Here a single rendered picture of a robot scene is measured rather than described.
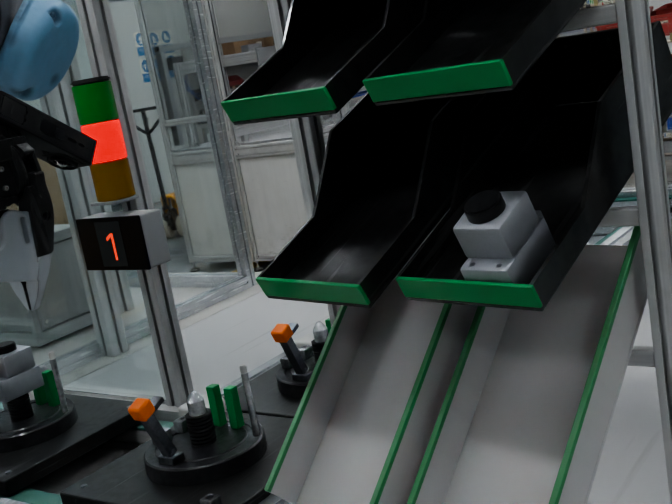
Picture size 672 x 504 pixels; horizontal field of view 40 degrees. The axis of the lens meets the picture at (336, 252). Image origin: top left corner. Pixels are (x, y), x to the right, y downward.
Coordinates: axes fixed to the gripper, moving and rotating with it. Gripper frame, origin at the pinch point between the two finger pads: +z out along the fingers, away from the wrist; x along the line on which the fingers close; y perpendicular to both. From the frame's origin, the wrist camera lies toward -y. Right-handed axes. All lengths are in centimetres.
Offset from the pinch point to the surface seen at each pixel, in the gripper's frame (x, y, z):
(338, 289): 25.3, -10.7, 2.9
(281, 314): -61, -101, 37
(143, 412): -4.1, -11.9, 17.0
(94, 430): -27.8, -22.5, 26.2
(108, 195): -23.0, -29.5, -3.6
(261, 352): -48, -79, 37
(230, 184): -87, -121, 11
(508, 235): 40.9, -11.3, -1.1
